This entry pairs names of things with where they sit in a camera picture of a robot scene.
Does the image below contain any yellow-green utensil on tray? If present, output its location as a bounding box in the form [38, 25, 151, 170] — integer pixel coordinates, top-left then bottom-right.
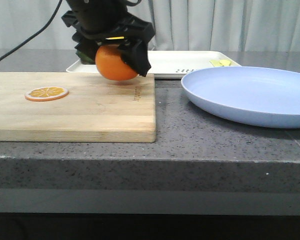
[209, 59, 238, 67]

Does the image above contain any green lime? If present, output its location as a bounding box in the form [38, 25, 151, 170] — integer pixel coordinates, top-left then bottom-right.
[76, 50, 95, 65]

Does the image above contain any black cable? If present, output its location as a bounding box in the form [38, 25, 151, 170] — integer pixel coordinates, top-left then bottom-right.
[0, 0, 64, 70]

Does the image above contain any light blue plate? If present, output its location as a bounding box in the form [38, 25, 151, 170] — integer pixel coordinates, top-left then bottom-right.
[181, 66, 300, 129]

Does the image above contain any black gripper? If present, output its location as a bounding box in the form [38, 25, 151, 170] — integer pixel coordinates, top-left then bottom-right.
[61, 0, 155, 77]

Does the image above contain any grey curtain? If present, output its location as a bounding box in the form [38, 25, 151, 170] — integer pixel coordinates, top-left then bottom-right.
[0, 0, 300, 52]

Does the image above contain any wooden cutting board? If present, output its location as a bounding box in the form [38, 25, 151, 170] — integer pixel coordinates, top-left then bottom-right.
[0, 72, 156, 143]

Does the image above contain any orange mandarin fruit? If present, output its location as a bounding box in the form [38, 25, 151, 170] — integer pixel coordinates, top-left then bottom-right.
[95, 44, 138, 81]

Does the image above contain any orange slice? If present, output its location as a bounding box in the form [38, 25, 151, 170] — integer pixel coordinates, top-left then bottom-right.
[24, 86, 70, 102]

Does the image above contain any white rectangular tray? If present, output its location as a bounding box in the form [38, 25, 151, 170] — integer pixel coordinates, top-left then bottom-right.
[65, 50, 242, 80]

